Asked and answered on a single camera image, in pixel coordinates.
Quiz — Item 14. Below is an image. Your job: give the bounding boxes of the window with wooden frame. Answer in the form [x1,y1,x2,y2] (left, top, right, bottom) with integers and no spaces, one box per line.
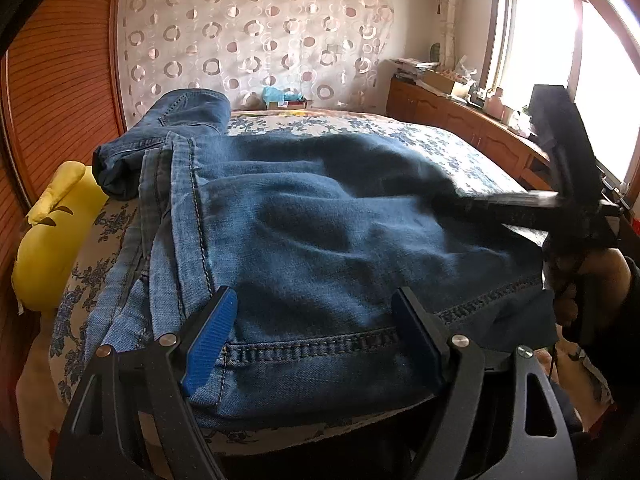
[485,0,639,184]

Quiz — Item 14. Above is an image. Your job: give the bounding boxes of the pink bottle on sideboard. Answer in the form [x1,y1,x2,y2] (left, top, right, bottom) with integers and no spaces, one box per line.
[484,87,504,122]

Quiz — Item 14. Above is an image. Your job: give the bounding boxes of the side window curtain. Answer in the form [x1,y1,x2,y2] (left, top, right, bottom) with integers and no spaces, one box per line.
[436,0,463,70]

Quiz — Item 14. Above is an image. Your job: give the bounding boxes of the cardboard box with blue bag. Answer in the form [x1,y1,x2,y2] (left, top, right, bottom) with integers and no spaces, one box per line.
[262,87,310,110]

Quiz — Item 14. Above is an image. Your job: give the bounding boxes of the circle patterned sheer curtain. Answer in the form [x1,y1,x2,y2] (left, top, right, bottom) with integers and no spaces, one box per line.
[118,0,395,124]

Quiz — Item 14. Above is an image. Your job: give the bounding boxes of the blue denim jeans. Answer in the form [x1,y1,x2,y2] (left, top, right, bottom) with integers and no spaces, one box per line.
[92,89,231,200]
[87,133,554,427]

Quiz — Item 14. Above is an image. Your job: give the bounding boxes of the folded blue denim jeans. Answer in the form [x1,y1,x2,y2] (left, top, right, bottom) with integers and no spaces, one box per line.
[92,89,231,200]

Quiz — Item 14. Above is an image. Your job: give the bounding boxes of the wooden louvered wardrobe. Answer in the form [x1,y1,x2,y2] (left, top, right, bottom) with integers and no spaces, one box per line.
[1,0,125,439]

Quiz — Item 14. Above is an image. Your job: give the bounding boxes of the yellow plush pillow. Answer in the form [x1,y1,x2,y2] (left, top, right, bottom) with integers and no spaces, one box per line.
[11,162,107,312]

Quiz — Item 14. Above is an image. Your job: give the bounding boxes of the long wooden sideboard cabinet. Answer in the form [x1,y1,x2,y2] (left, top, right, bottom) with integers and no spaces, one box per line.
[386,77,552,191]

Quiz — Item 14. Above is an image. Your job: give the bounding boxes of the stack of papers on sideboard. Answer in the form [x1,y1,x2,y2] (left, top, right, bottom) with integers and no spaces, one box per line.
[390,58,439,80]

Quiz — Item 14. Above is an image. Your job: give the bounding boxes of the person's right hand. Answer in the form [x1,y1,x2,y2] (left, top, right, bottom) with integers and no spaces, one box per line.
[544,248,631,330]

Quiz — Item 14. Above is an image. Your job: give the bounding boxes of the blue floral white quilt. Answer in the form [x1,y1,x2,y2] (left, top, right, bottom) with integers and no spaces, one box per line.
[50,114,515,454]

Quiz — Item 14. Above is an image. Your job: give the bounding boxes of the open cardboard box on sideboard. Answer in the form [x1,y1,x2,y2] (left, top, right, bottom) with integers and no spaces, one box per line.
[422,70,474,99]

